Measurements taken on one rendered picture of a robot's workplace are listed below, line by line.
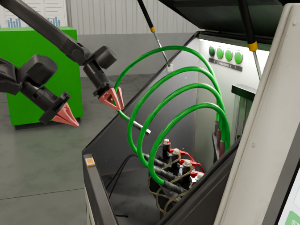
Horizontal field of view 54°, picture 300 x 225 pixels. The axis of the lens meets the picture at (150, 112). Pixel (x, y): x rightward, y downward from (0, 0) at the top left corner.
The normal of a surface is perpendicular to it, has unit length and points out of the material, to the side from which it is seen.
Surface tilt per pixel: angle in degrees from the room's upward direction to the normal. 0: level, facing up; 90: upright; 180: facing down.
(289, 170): 76
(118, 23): 90
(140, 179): 0
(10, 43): 90
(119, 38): 90
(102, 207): 0
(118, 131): 90
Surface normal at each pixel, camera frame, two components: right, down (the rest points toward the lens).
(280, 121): -0.91, -0.12
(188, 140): 0.33, 0.31
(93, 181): 0.00, -0.95
